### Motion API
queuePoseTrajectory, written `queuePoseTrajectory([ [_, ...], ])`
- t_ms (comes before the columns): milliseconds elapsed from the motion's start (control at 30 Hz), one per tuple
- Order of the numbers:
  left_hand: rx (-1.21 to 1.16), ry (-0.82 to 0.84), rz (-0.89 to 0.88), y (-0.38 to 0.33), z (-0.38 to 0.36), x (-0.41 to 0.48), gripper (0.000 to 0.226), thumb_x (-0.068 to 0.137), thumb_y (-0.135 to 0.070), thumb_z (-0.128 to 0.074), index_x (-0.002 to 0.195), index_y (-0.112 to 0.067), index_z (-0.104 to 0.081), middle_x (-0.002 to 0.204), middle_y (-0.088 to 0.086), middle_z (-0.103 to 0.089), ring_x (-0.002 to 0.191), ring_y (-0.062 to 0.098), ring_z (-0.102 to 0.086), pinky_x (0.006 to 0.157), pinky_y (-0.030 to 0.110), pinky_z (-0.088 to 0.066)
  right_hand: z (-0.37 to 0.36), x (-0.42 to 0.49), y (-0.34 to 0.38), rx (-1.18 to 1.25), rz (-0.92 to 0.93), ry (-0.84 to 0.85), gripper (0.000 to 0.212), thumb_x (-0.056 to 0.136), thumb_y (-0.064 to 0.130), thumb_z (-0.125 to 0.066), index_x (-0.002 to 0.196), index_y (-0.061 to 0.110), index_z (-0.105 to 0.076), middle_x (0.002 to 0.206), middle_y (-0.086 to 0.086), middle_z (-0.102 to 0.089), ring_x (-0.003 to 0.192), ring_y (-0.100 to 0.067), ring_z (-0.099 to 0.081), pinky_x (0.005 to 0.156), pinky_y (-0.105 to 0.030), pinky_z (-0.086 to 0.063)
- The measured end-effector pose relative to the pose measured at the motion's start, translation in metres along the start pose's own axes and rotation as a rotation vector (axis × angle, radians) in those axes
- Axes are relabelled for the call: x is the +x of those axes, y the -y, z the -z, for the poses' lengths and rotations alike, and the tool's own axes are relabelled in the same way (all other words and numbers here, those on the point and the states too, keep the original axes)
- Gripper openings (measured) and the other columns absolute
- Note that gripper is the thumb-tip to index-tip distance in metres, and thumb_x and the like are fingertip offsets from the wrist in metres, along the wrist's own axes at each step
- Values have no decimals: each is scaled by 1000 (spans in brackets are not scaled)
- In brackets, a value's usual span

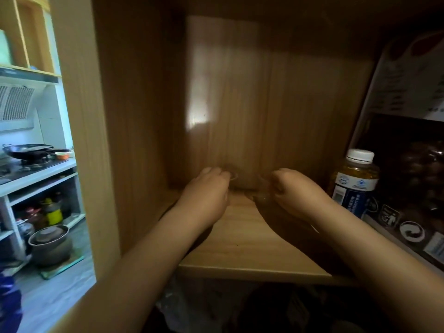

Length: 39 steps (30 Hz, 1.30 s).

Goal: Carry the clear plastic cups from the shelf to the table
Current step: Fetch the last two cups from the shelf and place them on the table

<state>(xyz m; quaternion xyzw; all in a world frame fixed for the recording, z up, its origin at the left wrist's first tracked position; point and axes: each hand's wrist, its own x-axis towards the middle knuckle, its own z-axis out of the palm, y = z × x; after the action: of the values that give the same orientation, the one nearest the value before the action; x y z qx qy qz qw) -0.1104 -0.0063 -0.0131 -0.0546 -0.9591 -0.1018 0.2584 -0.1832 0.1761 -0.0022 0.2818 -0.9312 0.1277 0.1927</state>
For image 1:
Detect blue plastic bag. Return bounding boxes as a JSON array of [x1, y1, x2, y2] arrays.
[[0, 270, 23, 333]]

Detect amber bottle with white cap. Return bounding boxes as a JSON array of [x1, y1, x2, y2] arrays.
[[327, 148, 381, 219]]

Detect dark sauce bottle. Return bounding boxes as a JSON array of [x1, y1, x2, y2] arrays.
[[24, 208, 48, 231]]

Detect transparent plastic cup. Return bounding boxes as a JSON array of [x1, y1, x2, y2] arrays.
[[222, 166, 241, 183], [255, 173, 278, 204]]

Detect green edged floor mat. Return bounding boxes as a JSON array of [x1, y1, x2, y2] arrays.
[[38, 254, 86, 281]]

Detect white range hood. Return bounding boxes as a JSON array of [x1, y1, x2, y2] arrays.
[[0, 67, 60, 132]]

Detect person's left forearm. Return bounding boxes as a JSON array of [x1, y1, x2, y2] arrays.
[[48, 208, 212, 333]]

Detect black gas stove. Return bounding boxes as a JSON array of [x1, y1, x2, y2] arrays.
[[0, 159, 67, 184]]

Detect wooden wall shelf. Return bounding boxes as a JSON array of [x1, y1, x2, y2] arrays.
[[0, 0, 62, 77]]

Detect white kitchen counter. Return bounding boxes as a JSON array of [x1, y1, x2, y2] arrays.
[[0, 157, 86, 264]]

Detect person's right hand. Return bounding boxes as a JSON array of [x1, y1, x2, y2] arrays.
[[270, 168, 335, 228]]

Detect yellow oil bottle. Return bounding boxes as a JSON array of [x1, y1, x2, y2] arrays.
[[41, 198, 64, 226]]

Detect crumpled clear plastic bag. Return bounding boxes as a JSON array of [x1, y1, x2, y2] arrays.
[[156, 284, 250, 333]]

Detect person's right forearm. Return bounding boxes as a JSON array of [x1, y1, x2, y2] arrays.
[[308, 204, 444, 333]]

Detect large white snack bag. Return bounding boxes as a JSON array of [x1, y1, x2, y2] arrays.
[[348, 29, 444, 274]]

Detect person's left hand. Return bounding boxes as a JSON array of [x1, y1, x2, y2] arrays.
[[172, 166, 231, 234]]

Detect light wooden cabinet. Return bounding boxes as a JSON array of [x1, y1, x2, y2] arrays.
[[48, 0, 444, 333]]

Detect black wok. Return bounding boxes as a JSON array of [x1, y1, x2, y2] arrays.
[[2, 143, 55, 160]]

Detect dark clay pot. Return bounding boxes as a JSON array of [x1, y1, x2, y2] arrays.
[[27, 225, 74, 267]]

